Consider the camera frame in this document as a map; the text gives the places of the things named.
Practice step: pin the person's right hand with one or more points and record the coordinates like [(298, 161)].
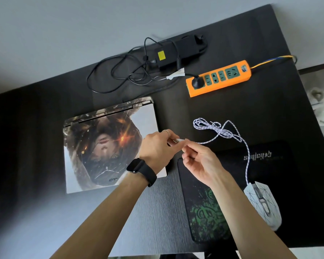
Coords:
[(205, 164)]

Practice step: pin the black power adapter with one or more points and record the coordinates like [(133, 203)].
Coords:
[(186, 48)]

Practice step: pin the laptop with printed lid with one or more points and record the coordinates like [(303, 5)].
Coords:
[(97, 148)]

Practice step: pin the person's left hand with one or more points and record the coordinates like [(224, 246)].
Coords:
[(156, 151)]

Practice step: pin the black green mouse pad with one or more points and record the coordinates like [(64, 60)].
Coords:
[(259, 164)]

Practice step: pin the person's left forearm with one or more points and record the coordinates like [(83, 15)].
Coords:
[(105, 218)]

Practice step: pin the person's right forearm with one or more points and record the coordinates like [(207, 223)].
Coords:
[(248, 223)]

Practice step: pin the white geometric mouse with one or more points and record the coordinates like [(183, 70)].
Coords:
[(264, 205)]

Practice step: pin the orange power strip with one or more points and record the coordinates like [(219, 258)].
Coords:
[(218, 79)]

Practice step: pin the brown wooden door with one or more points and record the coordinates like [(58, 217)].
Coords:
[(318, 67)]

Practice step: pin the black smartwatch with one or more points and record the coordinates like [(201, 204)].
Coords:
[(143, 169)]

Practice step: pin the dark wooden desk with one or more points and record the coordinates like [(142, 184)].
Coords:
[(29, 118)]

